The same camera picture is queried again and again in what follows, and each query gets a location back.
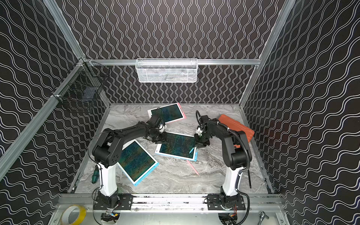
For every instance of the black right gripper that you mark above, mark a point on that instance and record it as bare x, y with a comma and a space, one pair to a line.
201, 139

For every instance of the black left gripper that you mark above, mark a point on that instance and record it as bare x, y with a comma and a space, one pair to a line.
153, 135

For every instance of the blue writing tablet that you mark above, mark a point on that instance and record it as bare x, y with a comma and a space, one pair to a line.
136, 162
178, 146

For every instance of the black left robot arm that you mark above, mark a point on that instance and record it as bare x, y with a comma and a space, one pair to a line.
108, 151

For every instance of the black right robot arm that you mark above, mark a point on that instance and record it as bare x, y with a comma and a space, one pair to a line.
236, 154

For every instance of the pink framed writing tablet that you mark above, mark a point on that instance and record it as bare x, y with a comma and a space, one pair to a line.
169, 113

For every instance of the orange plastic tool case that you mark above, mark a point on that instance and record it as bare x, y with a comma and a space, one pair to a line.
237, 126

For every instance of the black hex key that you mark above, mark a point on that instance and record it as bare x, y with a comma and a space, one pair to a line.
249, 179

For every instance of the metal wrench head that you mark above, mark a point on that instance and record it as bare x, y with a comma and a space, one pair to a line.
262, 216

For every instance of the yellow tape roll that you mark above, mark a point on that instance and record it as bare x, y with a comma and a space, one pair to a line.
73, 215

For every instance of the white wire mesh basket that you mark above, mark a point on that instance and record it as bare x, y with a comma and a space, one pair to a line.
167, 70

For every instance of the green handled screwdriver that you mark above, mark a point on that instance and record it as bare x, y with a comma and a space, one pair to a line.
95, 175

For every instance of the black wire basket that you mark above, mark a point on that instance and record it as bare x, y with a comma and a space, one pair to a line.
83, 92

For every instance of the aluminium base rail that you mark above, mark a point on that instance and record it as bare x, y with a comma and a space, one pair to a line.
155, 203

